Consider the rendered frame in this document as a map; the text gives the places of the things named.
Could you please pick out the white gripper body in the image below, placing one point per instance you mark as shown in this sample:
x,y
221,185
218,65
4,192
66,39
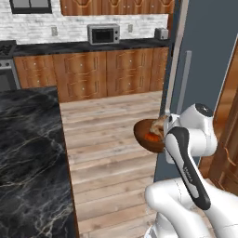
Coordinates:
x,y
172,121

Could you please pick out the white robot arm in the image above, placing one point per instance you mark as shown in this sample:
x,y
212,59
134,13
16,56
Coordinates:
x,y
198,136

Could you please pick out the brown chicken drumstick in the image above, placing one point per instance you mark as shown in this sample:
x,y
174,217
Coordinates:
x,y
157,125

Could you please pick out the red tomato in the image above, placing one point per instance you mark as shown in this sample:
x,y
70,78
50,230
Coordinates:
x,y
152,137

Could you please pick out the brown wooden bowl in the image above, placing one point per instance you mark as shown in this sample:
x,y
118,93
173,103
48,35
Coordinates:
x,y
145,141

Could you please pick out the dark grey fridge door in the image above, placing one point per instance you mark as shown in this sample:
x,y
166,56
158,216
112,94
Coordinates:
x,y
207,46

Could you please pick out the tall wooden cabinet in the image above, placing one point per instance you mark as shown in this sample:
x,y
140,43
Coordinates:
x,y
226,124

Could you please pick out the silver toaster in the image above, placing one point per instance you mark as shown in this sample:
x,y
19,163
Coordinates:
x,y
161,33

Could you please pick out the wooden base cupboards run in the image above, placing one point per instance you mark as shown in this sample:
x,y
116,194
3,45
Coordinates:
x,y
93,74

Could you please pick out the silver microwave oven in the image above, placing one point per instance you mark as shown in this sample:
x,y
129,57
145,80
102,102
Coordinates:
x,y
103,34

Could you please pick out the steel stove with oven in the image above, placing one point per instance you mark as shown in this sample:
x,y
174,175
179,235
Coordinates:
x,y
6,66

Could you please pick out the dark framed window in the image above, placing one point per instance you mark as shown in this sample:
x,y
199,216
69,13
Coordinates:
x,y
30,5

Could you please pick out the grey wall outlet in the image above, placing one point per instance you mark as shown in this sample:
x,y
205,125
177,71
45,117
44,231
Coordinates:
x,y
54,31
130,28

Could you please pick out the wooden wall cupboards run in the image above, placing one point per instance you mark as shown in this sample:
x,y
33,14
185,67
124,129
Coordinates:
x,y
117,6

